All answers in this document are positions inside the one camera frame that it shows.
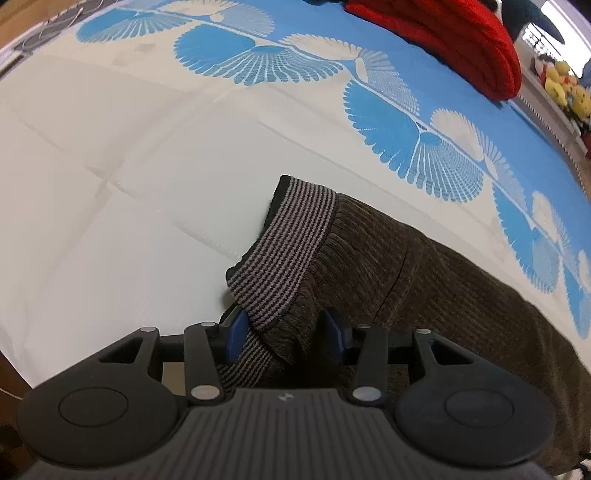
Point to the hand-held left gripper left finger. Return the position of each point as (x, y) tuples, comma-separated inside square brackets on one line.
[(236, 338)]

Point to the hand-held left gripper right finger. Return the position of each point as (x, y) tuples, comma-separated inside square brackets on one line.
[(333, 335)]

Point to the dark brown knit sweater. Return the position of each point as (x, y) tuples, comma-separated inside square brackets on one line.
[(415, 286)]

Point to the blue and white printed bedsheet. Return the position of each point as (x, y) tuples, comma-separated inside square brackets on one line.
[(161, 161)]

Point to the red knit blanket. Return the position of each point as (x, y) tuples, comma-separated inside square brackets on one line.
[(452, 41)]

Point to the pile of plush toys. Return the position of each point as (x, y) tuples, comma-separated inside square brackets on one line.
[(565, 90)]

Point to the dark teal cloth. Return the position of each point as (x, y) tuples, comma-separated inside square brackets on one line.
[(526, 16)]

